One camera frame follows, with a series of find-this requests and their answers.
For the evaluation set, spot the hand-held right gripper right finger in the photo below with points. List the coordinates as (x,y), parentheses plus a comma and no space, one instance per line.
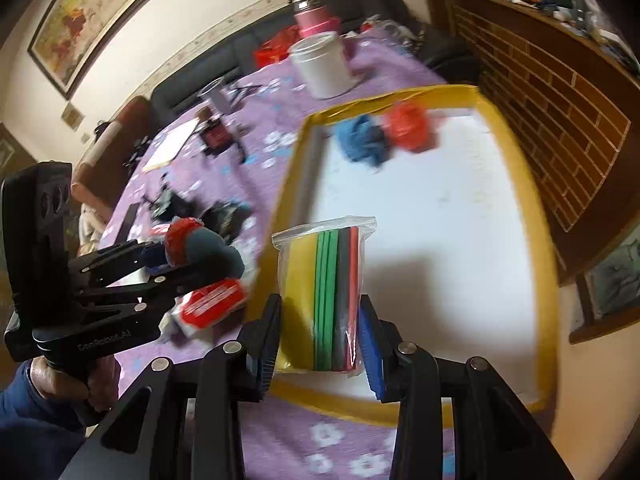
(372,355)

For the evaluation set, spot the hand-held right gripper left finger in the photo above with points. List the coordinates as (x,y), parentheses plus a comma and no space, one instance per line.
(266,350)

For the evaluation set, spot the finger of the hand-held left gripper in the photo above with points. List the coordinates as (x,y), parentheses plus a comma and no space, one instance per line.
(150,256)
(165,285)

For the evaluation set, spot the red label wipes packet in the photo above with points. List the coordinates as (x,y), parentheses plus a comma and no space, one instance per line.
(215,305)

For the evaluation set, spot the red grey sock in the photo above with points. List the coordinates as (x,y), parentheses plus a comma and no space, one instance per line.
(210,250)

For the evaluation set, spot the zip bag of coloured foam sheets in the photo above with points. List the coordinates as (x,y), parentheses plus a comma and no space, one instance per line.
(300,300)

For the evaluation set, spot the black plastic packet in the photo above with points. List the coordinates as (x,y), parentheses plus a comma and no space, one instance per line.
(227,220)

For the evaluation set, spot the yellow cardboard box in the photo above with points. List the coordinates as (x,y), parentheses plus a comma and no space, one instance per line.
(450,210)

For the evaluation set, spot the red soft bundle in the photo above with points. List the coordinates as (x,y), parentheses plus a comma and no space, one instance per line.
(407,125)

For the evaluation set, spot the person's left hand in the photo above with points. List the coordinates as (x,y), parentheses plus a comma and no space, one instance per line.
(65,385)

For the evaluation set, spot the black phone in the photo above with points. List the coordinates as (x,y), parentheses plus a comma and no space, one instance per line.
(131,221)

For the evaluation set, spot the purple floral tablecloth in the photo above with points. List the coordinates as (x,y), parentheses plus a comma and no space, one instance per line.
(280,435)

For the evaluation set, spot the pale notebook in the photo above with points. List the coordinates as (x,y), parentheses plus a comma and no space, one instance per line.
(170,146)

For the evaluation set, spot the brown chair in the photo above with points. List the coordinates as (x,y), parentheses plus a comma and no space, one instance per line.
(110,140)

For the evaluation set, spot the metal cup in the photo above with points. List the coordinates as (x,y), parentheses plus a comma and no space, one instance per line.
(211,92)

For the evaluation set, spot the black sofa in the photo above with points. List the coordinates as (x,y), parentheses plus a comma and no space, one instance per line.
(200,75)

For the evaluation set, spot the black thin-legged stand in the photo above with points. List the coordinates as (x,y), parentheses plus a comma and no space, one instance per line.
(244,92)

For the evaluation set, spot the blue knitted cloth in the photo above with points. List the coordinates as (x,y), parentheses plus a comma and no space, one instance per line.
(362,140)

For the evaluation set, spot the red plastic bag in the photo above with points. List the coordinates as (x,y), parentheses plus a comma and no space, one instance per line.
(275,47)

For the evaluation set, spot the white plastic jar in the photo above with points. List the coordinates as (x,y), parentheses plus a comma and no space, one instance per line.
(325,67)

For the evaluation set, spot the pink sleeved bottle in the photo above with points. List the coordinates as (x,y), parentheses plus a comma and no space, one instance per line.
(315,20)

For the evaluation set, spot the wooden brick-pattern cabinet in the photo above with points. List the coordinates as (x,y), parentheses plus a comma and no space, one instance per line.
(540,110)

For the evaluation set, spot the clear plastic bag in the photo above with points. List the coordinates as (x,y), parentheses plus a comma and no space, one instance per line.
(387,30)

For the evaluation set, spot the pile of assorted small items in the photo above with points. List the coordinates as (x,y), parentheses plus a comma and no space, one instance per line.
(550,0)

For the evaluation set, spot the small wall plaque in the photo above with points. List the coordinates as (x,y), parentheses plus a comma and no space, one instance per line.
(71,116)

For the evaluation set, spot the framed wall painting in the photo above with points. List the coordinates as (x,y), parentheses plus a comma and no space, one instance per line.
(95,15)

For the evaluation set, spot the bamboo wall mural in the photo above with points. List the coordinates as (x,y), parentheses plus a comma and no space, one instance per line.
(615,275)

